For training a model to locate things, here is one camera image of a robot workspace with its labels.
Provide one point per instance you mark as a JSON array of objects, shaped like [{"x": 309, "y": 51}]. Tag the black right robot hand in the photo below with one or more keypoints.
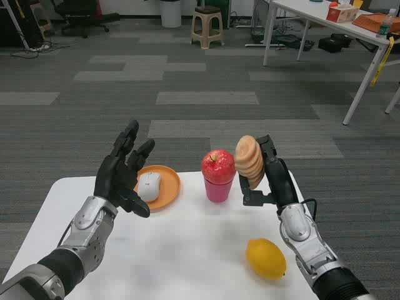
[{"x": 281, "y": 181}]

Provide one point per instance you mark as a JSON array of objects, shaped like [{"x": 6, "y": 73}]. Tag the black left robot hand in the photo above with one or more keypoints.
[{"x": 114, "y": 178}]

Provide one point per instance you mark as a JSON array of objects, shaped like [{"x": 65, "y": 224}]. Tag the ridged tan bread loaf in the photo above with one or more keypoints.
[{"x": 248, "y": 159}]

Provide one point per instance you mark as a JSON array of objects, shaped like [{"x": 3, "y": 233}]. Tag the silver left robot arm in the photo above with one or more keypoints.
[{"x": 84, "y": 231}]

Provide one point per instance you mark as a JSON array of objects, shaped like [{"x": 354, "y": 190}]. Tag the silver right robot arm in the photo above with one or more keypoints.
[{"x": 301, "y": 231}]

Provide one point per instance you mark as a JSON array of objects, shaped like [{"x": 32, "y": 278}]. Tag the white computer mouse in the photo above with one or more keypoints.
[{"x": 149, "y": 187}]

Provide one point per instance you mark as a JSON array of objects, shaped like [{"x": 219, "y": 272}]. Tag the orange plate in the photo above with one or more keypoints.
[{"x": 170, "y": 187}]

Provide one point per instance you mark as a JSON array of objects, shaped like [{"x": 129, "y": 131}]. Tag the pink plastic cup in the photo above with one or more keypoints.
[{"x": 218, "y": 190}]

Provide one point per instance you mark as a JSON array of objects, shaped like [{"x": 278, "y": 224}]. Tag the red apple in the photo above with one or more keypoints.
[{"x": 218, "y": 167}]

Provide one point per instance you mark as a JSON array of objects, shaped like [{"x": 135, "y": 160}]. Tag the yellow lemon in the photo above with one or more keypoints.
[{"x": 265, "y": 257}]

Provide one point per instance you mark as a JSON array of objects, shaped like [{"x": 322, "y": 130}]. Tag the black bag under table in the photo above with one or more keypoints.
[{"x": 293, "y": 42}]

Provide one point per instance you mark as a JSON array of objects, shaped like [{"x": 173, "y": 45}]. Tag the black case on floor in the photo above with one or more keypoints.
[{"x": 336, "y": 42}]

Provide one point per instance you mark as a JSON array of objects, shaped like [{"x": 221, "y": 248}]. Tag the white power strip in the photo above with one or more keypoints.
[{"x": 40, "y": 47}]

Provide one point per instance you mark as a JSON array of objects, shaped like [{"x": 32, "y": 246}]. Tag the black office chair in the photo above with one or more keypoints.
[{"x": 78, "y": 15}]

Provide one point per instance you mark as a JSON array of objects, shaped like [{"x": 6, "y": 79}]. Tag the large white office table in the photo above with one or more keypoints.
[{"x": 312, "y": 11}]

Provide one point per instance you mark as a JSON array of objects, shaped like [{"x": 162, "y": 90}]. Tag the white plant pot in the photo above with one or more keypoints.
[{"x": 170, "y": 12}]

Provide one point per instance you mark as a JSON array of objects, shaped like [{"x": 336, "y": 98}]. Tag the white desk with slanted leg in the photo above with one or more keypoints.
[{"x": 19, "y": 28}]

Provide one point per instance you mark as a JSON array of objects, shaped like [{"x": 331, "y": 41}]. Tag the red tissue box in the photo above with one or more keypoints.
[{"x": 342, "y": 14}]

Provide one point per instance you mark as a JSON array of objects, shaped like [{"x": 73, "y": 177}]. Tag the orange tray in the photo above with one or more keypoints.
[{"x": 368, "y": 22}]

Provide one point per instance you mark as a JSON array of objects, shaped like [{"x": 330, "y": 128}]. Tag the black cabinet under desk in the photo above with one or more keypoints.
[{"x": 6, "y": 31}]

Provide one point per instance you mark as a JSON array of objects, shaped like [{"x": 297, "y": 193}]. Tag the beige plastic stool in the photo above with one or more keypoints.
[{"x": 207, "y": 14}]

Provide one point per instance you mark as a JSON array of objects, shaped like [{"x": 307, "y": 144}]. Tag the small orange ball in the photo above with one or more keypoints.
[{"x": 334, "y": 4}]

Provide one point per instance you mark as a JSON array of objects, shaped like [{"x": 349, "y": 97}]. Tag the green plastic bottle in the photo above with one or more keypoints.
[{"x": 386, "y": 26}]

